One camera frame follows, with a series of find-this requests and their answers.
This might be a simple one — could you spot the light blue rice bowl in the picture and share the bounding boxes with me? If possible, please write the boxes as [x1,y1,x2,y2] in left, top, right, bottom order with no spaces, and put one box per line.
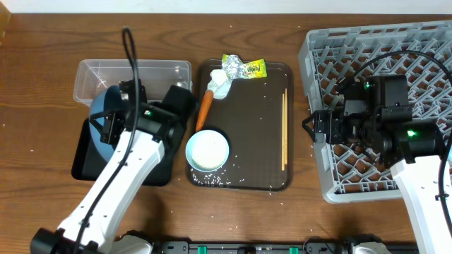
[185,130,230,172]

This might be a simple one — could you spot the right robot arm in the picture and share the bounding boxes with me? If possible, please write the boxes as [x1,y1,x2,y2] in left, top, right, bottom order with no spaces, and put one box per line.
[302,75,451,253]

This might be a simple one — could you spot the blue plate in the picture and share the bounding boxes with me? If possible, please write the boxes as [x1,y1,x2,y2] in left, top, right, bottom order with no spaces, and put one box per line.
[89,85,124,162]

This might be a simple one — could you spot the wooden chopstick left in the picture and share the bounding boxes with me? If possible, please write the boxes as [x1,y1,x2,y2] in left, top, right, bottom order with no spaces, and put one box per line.
[281,93,285,171]

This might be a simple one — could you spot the white tissue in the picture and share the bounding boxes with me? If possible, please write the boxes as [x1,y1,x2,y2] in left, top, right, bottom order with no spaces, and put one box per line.
[207,69,232,99]

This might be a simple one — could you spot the foil and yellow snack wrapper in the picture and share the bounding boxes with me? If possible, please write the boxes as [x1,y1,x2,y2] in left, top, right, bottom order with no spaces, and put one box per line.
[222,54,268,80]

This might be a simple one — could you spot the brown serving tray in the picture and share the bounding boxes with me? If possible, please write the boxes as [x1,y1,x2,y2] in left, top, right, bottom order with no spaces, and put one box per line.
[186,62,294,191]

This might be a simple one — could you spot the clear plastic bin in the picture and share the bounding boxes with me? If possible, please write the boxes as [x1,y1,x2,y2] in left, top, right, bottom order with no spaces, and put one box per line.
[73,59,192,107]

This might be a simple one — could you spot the wooden chopstick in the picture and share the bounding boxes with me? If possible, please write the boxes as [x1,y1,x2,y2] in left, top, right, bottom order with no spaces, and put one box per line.
[284,88,288,165]
[281,93,285,171]

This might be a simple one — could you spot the orange carrot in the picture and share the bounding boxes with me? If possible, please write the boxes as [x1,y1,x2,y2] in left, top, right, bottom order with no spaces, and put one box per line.
[195,90,214,132]

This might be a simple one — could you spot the wooden chopstick right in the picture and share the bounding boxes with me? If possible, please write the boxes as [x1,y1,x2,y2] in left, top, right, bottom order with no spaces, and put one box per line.
[284,88,288,165]

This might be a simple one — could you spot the black plastic tray bin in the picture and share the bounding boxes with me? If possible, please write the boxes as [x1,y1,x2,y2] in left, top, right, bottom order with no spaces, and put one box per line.
[71,118,186,186]

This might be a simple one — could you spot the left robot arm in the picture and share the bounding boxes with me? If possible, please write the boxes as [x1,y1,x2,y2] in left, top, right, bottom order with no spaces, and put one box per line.
[30,85,197,253]

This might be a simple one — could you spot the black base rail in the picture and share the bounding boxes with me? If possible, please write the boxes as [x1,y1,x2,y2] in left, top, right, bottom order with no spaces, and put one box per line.
[116,231,424,254]

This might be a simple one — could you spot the grey dishwasher rack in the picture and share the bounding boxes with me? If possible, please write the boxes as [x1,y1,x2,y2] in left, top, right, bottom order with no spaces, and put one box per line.
[298,20,451,204]

